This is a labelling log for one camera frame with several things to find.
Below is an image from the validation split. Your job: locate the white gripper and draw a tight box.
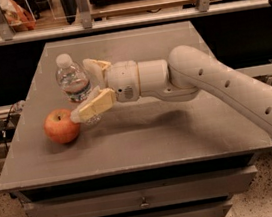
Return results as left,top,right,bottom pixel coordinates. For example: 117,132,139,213
70,58,140,124

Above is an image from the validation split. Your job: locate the upper grey drawer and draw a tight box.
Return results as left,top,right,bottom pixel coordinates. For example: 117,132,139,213
25,166,257,217

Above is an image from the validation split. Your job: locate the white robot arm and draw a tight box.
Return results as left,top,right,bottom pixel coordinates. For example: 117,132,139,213
70,45,272,136

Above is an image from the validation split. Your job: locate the clear plastic water bottle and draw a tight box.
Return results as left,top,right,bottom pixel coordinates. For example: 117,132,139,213
55,54,93,104

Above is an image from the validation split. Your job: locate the grey drawer cabinet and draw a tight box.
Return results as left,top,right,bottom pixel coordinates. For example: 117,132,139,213
0,22,272,217

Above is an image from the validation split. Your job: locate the metal shelf rail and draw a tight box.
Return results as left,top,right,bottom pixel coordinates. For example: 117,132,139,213
0,0,270,46

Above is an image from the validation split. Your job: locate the orange bag on shelf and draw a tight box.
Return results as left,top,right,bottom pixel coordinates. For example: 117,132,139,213
0,0,35,31

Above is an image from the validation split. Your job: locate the red apple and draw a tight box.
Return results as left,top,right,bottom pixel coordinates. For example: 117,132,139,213
43,108,80,144

